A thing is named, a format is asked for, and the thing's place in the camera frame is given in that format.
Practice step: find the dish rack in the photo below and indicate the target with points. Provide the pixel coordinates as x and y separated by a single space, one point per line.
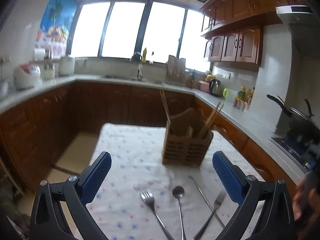
176 70

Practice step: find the paper towel roll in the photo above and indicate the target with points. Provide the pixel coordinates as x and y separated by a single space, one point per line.
39 54

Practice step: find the person's right hand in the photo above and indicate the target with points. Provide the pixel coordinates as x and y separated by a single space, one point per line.
300 205

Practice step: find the grey kitchen countertop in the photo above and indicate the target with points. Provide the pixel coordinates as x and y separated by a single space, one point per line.
237 115

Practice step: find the metal chopstick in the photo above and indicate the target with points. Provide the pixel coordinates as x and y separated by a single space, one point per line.
205 200

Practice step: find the gas stove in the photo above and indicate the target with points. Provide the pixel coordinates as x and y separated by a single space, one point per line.
287 150

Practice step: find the white floral tablecloth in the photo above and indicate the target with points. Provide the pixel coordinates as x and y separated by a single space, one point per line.
130 150

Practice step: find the wall socket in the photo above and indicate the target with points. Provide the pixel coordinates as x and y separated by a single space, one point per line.
226 75

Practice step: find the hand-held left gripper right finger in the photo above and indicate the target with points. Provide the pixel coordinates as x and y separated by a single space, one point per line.
227 177

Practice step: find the steel electric kettle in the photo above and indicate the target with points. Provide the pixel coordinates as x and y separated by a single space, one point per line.
215 87

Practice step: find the green cup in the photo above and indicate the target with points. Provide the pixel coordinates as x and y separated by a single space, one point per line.
226 92

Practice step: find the wooden utensil holder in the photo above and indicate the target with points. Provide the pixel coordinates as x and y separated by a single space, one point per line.
185 150

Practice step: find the wooden upper kitchen cabinets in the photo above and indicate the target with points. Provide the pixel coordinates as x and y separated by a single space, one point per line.
235 25

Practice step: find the set of spice jars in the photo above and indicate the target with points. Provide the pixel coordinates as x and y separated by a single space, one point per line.
243 100

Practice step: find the range hood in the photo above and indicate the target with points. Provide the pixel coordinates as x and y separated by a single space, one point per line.
297 15

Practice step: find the black wok with lid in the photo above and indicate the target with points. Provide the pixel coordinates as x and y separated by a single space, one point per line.
297 122

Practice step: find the metal spoon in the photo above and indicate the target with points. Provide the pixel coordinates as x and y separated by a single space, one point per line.
179 200

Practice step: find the wooden lower kitchen cabinets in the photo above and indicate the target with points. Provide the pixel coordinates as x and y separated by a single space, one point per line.
100 105

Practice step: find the yellow bottle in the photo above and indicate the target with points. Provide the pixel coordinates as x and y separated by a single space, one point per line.
144 55

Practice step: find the kitchen window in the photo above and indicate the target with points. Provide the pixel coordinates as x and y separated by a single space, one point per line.
125 30

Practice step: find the white and red rice cooker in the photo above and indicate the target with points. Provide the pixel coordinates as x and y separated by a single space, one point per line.
26 76

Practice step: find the wooden kitchen cabinets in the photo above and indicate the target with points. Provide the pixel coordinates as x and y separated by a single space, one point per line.
235 25
100 105

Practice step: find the long wooden chopstick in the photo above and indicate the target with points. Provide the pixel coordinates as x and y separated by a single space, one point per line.
165 110

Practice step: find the metal fork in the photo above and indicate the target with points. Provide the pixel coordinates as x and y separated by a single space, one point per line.
213 212
151 205

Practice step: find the colourful fruit wall poster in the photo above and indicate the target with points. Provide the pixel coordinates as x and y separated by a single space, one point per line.
56 20

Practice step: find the white cooker pot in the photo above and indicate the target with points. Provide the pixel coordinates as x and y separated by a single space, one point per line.
66 66

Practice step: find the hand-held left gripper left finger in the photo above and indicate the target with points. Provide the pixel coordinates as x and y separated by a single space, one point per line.
97 177

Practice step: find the sink faucet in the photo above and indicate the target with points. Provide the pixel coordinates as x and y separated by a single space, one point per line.
137 65

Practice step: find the pink container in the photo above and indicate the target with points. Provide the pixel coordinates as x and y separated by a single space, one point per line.
203 85

